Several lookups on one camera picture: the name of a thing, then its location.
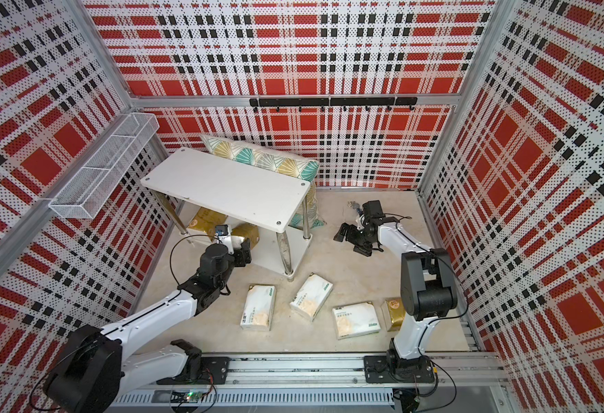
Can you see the gold tissue pack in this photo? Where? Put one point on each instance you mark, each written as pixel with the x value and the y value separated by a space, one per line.
pixel 393 313
pixel 245 231
pixel 205 220

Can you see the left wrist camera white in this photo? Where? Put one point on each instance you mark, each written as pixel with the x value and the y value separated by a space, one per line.
pixel 223 236

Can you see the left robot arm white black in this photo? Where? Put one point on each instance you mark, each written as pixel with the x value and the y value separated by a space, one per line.
pixel 101 364

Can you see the white two-tier shelf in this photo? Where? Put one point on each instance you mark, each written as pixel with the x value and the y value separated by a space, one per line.
pixel 245 194

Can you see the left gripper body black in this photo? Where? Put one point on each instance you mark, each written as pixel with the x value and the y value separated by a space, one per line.
pixel 241 257

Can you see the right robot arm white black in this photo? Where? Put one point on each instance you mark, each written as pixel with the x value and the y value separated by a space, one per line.
pixel 428 293

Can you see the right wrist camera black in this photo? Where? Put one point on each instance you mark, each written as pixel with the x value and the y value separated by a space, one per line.
pixel 372 212

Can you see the white tissue pack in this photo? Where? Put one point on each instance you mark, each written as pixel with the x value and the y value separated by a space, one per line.
pixel 258 309
pixel 355 320
pixel 311 297

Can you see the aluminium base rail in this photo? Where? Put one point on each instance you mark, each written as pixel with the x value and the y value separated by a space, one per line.
pixel 465 382

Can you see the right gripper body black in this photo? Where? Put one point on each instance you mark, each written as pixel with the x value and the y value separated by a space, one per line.
pixel 359 237

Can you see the small green circuit board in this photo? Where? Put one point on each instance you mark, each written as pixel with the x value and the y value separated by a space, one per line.
pixel 187 397

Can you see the white wire mesh basket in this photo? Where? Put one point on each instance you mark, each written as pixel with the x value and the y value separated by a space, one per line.
pixel 87 191

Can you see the black wall hook rail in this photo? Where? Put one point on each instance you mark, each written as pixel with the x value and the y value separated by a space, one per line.
pixel 342 102

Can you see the geometric patterned pillow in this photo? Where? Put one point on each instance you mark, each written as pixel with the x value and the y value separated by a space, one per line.
pixel 281 162

